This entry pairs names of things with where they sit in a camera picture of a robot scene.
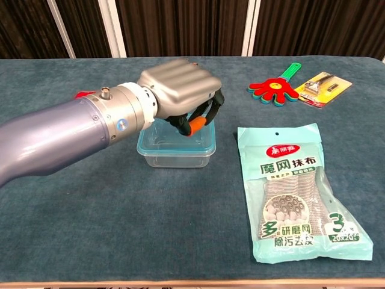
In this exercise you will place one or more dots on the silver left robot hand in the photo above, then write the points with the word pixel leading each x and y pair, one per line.
pixel 183 87

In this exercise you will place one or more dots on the blue transparent plastic lid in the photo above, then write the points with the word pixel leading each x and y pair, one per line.
pixel 168 144

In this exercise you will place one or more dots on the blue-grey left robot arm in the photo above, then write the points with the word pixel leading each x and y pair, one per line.
pixel 66 129

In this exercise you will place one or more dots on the clear plastic container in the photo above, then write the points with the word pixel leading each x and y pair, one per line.
pixel 180 161

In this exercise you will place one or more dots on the dark pleated curtain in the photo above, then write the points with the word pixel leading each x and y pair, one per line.
pixel 180 27

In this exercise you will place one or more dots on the red hand clapper toy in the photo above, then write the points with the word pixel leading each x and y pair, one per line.
pixel 273 90

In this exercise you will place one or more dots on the red ink pad case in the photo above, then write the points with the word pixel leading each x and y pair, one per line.
pixel 82 95

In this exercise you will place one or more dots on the teal velvet tablecloth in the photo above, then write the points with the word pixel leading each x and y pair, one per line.
pixel 180 210

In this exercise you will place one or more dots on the yellow razor blister pack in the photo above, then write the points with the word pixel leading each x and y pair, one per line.
pixel 319 87

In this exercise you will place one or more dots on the mint cleaning cloth package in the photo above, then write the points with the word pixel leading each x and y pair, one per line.
pixel 288 180

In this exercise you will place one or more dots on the white frame post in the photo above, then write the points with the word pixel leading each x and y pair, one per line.
pixel 250 30
pixel 112 30
pixel 383 56
pixel 61 30

